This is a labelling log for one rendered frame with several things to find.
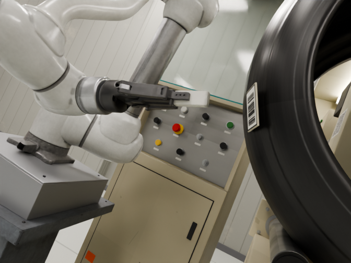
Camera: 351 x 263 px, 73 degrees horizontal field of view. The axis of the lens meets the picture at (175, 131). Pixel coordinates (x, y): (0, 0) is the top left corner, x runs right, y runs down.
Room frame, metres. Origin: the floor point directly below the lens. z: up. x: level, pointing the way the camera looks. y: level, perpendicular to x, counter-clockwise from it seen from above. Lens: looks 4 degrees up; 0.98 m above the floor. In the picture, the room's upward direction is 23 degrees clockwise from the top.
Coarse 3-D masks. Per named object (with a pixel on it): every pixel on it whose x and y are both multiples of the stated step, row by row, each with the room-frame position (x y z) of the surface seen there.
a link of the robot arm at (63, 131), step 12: (36, 120) 0.84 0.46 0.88; (48, 120) 0.83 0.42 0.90; (60, 120) 0.83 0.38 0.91; (72, 120) 0.84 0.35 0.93; (84, 120) 0.86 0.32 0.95; (36, 132) 0.83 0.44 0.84; (48, 132) 0.83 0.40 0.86; (60, 132) 0.84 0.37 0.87; (72, 132) 0.85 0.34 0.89; (84, 132) 0.86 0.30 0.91; (60, 144) 0.86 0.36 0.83; (72, 144) 0.89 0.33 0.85
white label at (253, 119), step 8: (256, 88) 0.31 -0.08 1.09; (248, 96) 0.34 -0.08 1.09; (256, 96) 0.31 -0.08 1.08; (248, 104) 0.34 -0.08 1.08; (256, 104) 0.31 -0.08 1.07; (248, 112) 0.34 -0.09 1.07; (256, 112) 0.30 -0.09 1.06; (248, 120) 0.34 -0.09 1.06; (256, 120) 0.30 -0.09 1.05; (248, 128) 0.34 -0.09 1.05
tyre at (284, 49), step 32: (288, 0) 0.34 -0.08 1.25; (320, 0) 0.30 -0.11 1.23; (288, 32) 0.31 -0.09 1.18; (320, 32) 0.29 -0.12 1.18; (256, 64) 0.35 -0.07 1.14; (288, 64) 0.30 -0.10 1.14; (320, 64) 0.53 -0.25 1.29; (288, 96) 0.29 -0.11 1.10; (256, 128) 0.33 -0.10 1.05; (288, 128) 0.29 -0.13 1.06; (320, 128) 0.27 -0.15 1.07; (256, 160) 0.33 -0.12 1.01; (288, 160) 0.29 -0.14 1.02; (320, 160) 0.27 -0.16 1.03; (288, 192) 0.29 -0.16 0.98; (320, 192) 0.27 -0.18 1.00; (288, 224) 0.31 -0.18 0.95; (320, 224) 0.27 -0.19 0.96; (320, 256) 0.29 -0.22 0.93
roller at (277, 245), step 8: (272, 224) 0.52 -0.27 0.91; (280, 224) 0.49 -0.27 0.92; (272, 232) 0.44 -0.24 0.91; (280, 232) 0.40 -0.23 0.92; (272, 240) 0.38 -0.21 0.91; (280, 240) 0.35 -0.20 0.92; (288, 240) 0.34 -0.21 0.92; (272, 248) 0.33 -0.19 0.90; (280, 248) 0.30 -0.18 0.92; (288, 248) 0.29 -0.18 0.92; (296, 248) 0.30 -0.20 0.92; (272, 256) 0.30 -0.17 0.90; (280, 256) 0.28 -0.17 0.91; (288, 256) 0.28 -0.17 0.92; (296, 256) 0.28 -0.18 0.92; (304, 256) 0.29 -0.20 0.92
